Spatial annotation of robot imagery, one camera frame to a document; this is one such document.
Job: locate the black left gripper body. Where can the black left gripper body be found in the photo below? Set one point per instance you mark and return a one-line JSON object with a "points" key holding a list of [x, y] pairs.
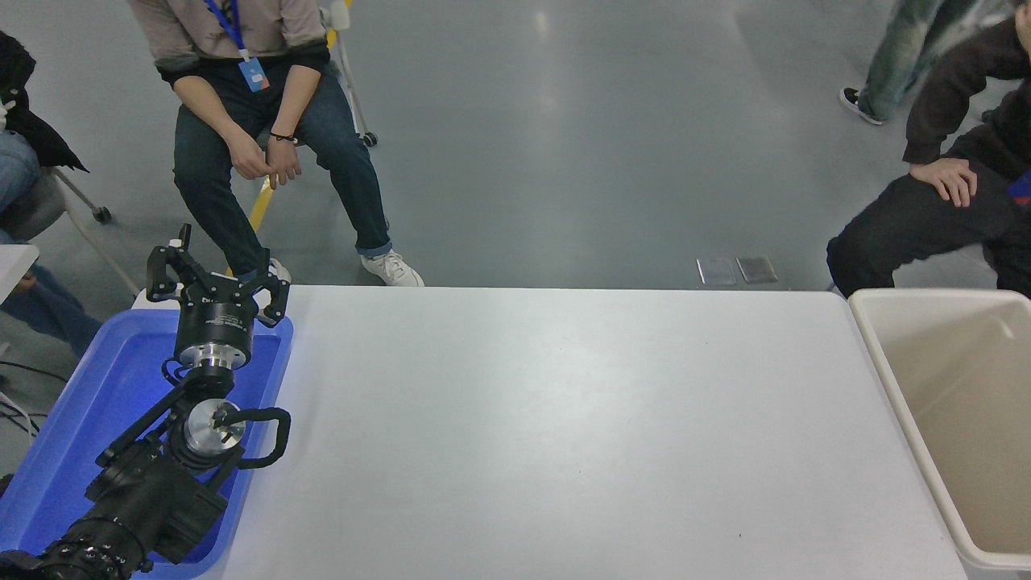
{"points": [[213, 322]]}

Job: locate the metal floor plate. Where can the metal floor plate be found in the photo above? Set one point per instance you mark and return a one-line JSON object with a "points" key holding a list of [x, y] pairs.
{"points": [[717, 271], [757, 270]]}

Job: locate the person's right hand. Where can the person's right hand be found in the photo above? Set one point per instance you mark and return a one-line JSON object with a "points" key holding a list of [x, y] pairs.
{"points": [[251, 157]]}

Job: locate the person's hand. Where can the person's hand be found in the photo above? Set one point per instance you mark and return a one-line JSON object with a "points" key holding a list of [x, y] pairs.
{"points": [[950, 176]]}

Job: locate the large pale plastic bin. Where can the large pale plastic bin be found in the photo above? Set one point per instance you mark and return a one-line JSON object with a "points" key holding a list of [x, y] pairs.
{"points": [[966, 403]]}

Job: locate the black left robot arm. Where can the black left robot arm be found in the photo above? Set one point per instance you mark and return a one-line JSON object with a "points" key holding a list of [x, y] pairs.
{"points": [[153, 499]]}

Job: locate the white side table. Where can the white side table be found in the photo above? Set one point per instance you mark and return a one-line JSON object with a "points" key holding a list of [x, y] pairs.
{"points": [[12, 266]]}

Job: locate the blue plastic tray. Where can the blue plastic tray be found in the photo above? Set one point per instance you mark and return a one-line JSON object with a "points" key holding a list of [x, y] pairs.
{"points": [[97, 379]]}

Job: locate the person's left hand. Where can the person's left hand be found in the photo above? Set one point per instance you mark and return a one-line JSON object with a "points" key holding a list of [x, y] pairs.
{"points": [[284, 165]]}

